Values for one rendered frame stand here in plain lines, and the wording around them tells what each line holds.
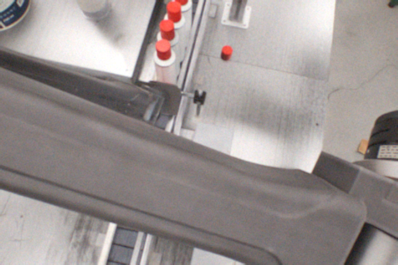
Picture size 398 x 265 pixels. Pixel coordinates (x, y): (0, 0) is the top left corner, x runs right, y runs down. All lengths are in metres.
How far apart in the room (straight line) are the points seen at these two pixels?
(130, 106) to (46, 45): 0.57
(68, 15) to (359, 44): 1.81
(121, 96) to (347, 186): 0.33
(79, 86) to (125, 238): 0.48
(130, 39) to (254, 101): 0.41
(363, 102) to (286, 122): 1.22
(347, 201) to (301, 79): 0.82
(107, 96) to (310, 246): 0.32
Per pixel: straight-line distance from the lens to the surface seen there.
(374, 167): 0.55
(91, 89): 0.39
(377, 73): 2.23
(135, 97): 0.47
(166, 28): 0.69
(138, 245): 0.68
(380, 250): 0.20
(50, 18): 1.05
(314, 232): 0.17
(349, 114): 2.01
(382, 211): 0.20
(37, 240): 0.89
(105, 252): 0.75
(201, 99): 0.73
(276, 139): 0.88
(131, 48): 0.92
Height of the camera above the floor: 1.64
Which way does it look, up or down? 73 degrees down
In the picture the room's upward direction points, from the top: 6 degrees clockwise
